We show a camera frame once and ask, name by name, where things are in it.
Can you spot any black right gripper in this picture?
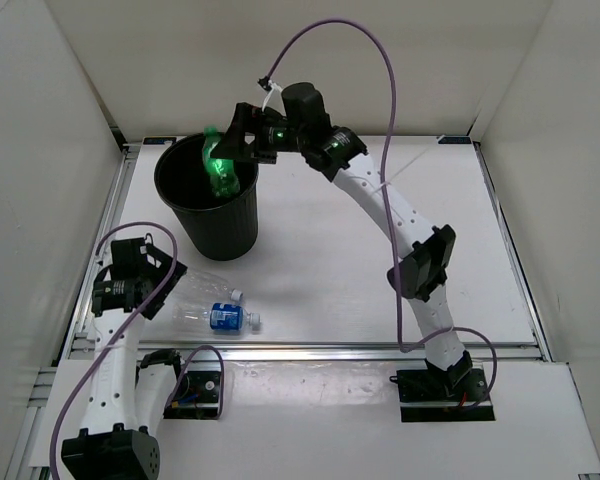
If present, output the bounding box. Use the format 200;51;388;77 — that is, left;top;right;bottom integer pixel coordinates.
211;102;309;165

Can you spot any green plastic soda bottle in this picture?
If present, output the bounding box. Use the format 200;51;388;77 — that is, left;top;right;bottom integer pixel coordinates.
202;126;240;198

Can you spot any clear unlabelled plastic bottle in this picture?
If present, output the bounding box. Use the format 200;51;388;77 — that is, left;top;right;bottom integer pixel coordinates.
172;269;244;304

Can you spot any clear bottle blue label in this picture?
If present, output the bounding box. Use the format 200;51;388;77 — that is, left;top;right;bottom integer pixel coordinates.
172;303;262;335

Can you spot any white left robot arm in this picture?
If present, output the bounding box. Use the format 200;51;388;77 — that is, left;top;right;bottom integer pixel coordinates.
60;236;190;479

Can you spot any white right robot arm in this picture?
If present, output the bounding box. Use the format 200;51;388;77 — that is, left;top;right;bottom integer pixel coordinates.
212;82;472;400

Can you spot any black plastic waste bin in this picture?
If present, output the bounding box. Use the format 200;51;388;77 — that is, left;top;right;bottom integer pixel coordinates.
154;133;259;261

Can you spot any dark blue corner label left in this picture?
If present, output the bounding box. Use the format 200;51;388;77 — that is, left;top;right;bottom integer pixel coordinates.
142;137;177;145

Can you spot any dark blue corner label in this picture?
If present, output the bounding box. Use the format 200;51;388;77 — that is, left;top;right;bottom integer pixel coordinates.
437;135;472;145
142;137;177;145

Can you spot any dark blue corner label right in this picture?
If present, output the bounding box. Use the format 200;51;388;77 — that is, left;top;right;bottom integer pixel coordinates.
437;135;472;145

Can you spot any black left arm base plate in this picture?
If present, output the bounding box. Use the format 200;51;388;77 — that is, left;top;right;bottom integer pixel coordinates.
163;368;222;421

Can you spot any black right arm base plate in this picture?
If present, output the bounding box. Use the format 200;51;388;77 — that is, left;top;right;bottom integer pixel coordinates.
389;366;496;423

